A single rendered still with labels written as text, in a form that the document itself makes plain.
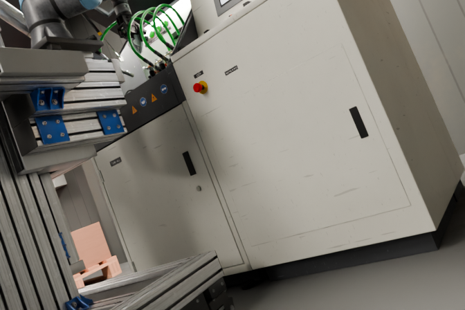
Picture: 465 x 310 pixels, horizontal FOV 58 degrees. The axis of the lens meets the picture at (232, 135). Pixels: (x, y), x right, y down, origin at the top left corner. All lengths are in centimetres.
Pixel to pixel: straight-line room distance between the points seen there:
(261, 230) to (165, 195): 49
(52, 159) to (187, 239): 70
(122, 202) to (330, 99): 115
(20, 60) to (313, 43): 86
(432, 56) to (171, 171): 204
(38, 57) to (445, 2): 260
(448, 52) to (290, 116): 188
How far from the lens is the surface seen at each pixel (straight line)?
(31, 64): 122
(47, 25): 153
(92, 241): 388
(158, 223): 194
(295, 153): 146
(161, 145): 182
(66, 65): 129
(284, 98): 145
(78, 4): 154
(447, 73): 317
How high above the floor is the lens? 45
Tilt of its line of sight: 5 degrees up
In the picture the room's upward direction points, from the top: 22 degrees counter-clockwise
